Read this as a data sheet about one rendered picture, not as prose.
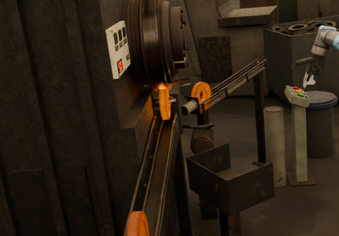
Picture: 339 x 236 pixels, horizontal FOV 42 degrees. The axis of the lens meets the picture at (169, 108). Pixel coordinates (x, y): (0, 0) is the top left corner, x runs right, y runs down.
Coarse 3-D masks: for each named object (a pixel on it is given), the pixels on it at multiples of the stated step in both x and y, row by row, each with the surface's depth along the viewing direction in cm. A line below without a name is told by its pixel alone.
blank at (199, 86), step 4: (196, 84) 250; (200, 84) 250; (204, 84) 253; (196, 88) 248; (200, 88) 250; (204, 88) 253; (208, 88) 256; (192, 92) 249; (196, 92) 248; (200, 92) 250; (204, 92) 256; (208, 92) 256; (192, 96) 249; (196, 96) 248; (204, 96) 256; (208, 96) 257; (200, 100) 251; (208, 100) 257
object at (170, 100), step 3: (171, 96) 210; (153, 99) 210; (156, 99) 209; (168, 99) 208; (171, 99) 208; (174, 99) 209; (153, 102) 209; (156, 102) 209; (168, 102) 208; (171, 102) 208; (174, 102) 209; (153, 105) 210; (156, 105) 210; (168, 105) 210; (171, 105) 210
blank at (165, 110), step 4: (160, 92) 206; (164, 92) 205; (160, 96) 204; (164, 96) 204; (168, 96) 215; (160, 100) 204; (164, 100) 203; (160, 104) 204; (164, 104) 203; (160, 108) 204; (164, 108) 204; (168, 108) 213; (160, 112) 205; (164, 112) 205; (168, 112) 209; (164, 116) 206; (168, 116) 208
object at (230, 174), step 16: (224, 144) 177; (192, 160) 166; (208, 160) 175; (224, 160) 179; (192, 176) 169; (208, 176) 158; (224, 176) 175; (240, 176) 150; (256, 176) 154; (272, 176) 158; (208, 192) 161; (224, 192) 151; (240, 192) 152; (256, 192) 155; (272, 192) 160; (224, 208) 153; (240, 208) 153; (224, 224) 171; (240, 224) 172
